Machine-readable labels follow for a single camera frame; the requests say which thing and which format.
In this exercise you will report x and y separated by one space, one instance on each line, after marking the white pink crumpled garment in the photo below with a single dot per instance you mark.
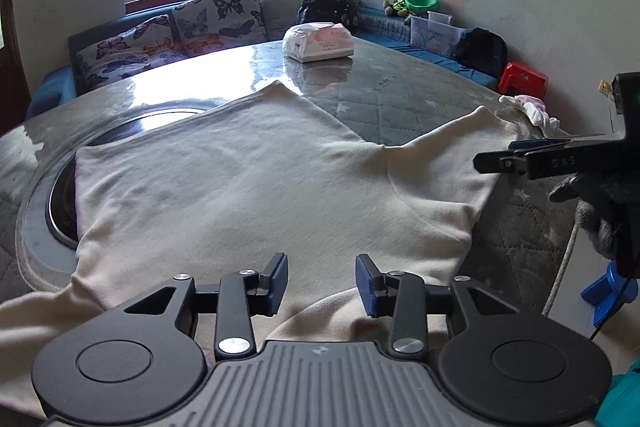
536 112

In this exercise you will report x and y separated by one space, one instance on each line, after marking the grey quilted star tablecloth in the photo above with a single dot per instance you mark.
383 95

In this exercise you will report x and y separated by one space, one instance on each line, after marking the clear plastic storage box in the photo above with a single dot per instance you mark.
433 36

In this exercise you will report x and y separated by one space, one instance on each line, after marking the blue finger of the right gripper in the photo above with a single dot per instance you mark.
500 162
534 143

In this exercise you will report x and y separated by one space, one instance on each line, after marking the cream white sweater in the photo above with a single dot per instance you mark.
225 190

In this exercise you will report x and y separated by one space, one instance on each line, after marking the left butterfly print cushion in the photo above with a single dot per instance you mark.
151 44

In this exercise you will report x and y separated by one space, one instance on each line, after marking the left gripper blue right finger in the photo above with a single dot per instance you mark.
378 299

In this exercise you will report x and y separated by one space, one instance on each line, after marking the right gloved hand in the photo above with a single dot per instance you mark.
608 211

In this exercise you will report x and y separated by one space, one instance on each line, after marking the blue plastic clip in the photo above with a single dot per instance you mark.
609 293

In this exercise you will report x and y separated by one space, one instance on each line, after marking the round black induction cooktop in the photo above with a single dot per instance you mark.
61 215

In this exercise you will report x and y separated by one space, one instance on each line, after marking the pink white tissue pack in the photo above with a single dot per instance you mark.
314 42

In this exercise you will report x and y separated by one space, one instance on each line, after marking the right butterfly print cushion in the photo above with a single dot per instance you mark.
206 26

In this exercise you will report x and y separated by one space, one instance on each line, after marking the blue sofa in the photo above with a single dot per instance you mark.
63 84

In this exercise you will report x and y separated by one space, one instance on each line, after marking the black backpack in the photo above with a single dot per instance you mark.
483 51

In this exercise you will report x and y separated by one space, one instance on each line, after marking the plain grey cushion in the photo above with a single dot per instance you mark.
279 15

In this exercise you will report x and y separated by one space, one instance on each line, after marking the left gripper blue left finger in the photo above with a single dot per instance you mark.
272 285

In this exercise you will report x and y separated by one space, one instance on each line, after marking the butterfly print cushion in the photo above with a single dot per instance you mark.
206 26
151 44

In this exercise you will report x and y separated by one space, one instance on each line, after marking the child in dark jacket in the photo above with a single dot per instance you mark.
329 11

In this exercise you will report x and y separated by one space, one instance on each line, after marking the red plastic stool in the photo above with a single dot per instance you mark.
517 78

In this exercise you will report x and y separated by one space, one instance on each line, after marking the green plastic bowl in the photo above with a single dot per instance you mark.
421 6

